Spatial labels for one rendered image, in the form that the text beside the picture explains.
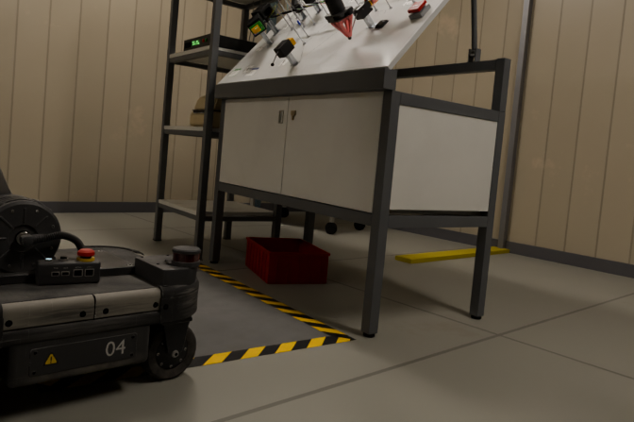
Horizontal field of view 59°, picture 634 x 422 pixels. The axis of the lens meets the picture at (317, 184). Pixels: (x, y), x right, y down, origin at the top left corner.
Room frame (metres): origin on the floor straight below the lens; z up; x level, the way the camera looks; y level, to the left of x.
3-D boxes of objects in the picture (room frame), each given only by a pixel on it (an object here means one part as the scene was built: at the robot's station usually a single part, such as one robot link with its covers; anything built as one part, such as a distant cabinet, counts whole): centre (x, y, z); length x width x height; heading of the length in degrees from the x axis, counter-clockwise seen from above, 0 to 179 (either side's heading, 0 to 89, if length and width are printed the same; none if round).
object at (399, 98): (2.42, -0.10, 0.40); 1.18 x 0.60 x 0.80; 37
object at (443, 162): (2.43, -0.10, 0.60); 1.17 x 0.58 x 0.40; 37
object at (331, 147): (2.03, -0.03, 0.60); 0.55 x 0.03 x 0.39; 37
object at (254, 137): (2.47, 0.30, 0.60); 0.55 x 0.02 x 0.39; 37
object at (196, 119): (2.98, 0.52, 0.76); 0.30 x 0.21 x 0.20; 130
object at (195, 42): (3.02, 0.56, 1.09); 0.35 x 0.33 x 0.07; 37
